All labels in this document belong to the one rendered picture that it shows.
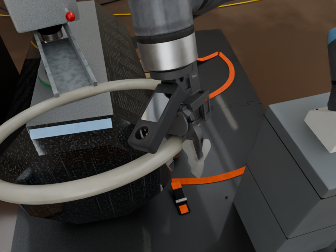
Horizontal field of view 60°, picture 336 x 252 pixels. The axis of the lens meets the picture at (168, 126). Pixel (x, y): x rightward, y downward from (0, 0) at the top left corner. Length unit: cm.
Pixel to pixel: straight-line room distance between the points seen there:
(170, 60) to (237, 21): 310
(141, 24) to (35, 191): 29
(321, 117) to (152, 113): 79
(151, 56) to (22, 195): 29
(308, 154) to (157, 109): 76
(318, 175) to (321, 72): 202
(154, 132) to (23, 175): 99
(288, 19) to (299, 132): 265
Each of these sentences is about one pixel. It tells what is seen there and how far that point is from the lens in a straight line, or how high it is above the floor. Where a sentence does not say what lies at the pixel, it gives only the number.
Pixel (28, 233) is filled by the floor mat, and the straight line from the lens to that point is 194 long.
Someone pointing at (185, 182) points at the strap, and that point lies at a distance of 192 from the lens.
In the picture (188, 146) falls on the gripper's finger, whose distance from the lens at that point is 50.
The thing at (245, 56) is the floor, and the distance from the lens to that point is 298.
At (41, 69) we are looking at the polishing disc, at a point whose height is 88.
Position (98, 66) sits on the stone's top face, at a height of 83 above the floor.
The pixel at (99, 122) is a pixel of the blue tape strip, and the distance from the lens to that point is 119.
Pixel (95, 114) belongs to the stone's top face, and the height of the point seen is 83.
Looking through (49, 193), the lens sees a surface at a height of 128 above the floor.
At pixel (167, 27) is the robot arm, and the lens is 42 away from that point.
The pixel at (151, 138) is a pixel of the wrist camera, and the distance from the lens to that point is 42.
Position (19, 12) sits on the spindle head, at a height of 120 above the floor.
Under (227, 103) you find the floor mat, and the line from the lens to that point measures 241.
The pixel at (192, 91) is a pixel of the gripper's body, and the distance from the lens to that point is 51.
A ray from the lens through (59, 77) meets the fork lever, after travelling 99.
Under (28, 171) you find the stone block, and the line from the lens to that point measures 133.
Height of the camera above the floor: 167
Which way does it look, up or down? 49 degrees down
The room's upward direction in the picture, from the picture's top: straight up
